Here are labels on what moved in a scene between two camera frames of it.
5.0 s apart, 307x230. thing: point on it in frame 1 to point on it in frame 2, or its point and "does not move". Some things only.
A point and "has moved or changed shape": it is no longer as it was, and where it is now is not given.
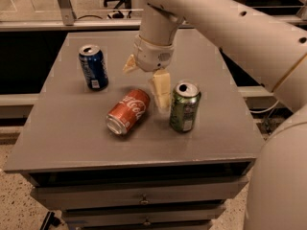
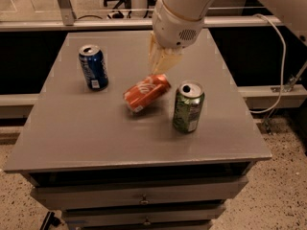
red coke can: (128, 112) has moved or changed shape
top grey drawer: (136, 195) does not move
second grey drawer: (143, 215) does not move
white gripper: (153, 57) to (174, 29)
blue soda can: (94, 67) does not move
